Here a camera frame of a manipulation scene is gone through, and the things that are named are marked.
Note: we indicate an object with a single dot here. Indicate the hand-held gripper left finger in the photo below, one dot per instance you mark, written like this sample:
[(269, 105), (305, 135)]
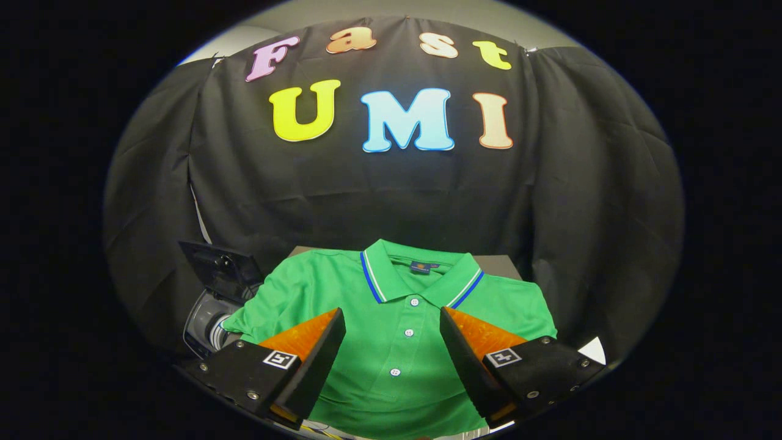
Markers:
[(317, 357)]

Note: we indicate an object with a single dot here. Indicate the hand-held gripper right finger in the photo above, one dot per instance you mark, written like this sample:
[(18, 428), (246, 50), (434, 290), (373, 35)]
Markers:
[(467, 360)]

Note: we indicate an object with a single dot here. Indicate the green polo shirt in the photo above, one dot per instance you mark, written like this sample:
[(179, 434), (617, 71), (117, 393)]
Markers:
[(397, 342)]

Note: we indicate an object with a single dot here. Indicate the black backdrop cloth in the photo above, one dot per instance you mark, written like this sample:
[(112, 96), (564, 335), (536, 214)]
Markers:
[(342, 195)]

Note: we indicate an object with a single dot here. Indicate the beige cabinet with dark frame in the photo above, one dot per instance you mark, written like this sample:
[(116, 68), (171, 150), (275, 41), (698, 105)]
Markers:
[(498, 266)]

